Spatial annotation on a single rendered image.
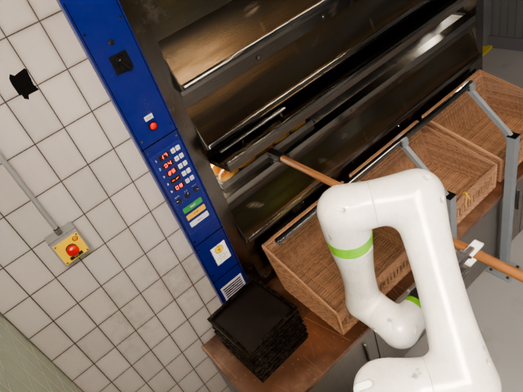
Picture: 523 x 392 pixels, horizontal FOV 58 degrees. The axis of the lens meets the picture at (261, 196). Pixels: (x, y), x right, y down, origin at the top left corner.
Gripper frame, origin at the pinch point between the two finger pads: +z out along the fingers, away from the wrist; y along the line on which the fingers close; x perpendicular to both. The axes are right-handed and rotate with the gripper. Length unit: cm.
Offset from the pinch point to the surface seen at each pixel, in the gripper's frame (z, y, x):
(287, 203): -4, 24, -92
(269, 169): -6, 3, -94
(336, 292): -10, 61, -62
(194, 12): -14, -72, -94
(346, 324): -22, 57, -45
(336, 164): 30, 24, -92
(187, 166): -41, -25, -91
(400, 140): 38, 2, -57
